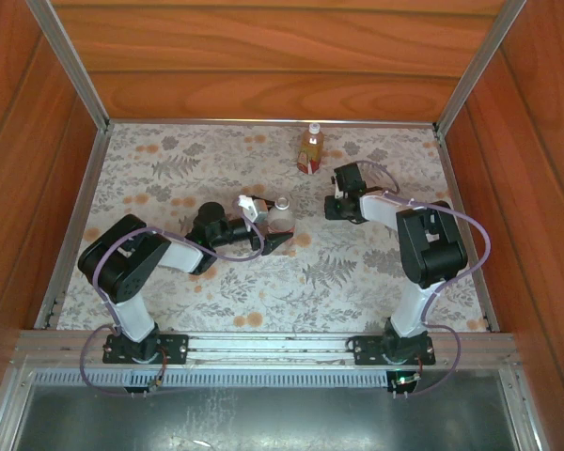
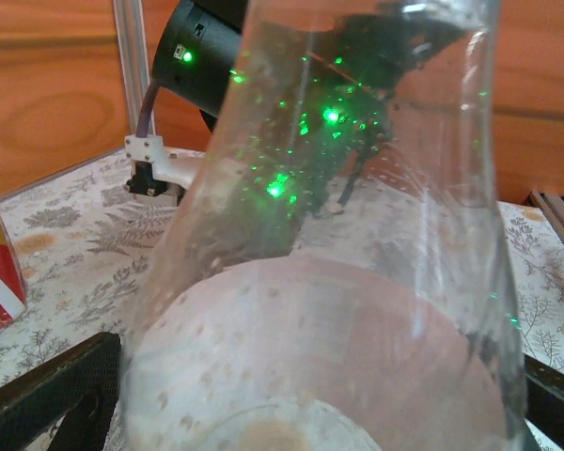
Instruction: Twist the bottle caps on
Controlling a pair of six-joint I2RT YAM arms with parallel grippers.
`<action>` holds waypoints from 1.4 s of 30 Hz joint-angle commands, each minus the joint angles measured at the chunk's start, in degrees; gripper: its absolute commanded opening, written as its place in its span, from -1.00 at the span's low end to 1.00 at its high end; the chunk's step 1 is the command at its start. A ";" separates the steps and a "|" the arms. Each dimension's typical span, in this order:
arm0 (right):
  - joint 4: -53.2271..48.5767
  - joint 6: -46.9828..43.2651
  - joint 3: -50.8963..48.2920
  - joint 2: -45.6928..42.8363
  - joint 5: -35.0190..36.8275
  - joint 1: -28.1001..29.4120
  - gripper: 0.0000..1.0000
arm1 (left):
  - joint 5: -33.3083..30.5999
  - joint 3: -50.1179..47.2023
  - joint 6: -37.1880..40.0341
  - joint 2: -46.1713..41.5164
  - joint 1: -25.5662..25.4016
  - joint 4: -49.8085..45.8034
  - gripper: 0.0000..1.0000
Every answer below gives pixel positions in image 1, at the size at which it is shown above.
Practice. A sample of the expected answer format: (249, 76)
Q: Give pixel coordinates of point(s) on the clear bottle red label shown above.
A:
(282, 221)

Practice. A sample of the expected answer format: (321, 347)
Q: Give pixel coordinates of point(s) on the orange label tea bottle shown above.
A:
(310, 155)

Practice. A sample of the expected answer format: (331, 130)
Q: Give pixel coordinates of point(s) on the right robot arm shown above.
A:
(432, 253)

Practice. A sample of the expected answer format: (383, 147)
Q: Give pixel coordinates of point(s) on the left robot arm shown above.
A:
(122, 268)

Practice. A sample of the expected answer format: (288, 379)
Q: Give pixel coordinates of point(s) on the floral tablecloth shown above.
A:
(310, 300)

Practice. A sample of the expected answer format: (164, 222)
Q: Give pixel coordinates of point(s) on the aluminium mounting beam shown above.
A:
(272, 345)

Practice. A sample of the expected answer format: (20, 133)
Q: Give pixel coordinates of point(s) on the small connector board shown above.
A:
(406, 381)
(155, 384)

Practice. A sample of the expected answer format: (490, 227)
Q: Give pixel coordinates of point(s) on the grey metal sheet panel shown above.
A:
(263, 418)

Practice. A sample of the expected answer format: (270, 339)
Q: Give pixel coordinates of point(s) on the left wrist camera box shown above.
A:
(256, 212)

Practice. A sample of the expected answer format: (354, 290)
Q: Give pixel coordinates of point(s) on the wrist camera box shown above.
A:
(256, 212)
(339, 188)

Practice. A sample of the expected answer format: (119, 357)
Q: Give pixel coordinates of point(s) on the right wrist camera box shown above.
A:
(339, 188)

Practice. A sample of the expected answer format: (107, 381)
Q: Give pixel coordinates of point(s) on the aluminium table edge rail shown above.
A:
(216, 122)
(87, 197)

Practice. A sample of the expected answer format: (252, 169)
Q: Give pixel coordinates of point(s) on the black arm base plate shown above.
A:
(174, 347)
(366, 350)

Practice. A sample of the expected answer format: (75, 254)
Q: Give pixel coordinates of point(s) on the aluminium frame post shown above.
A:
(70, 66)
(479, 66)

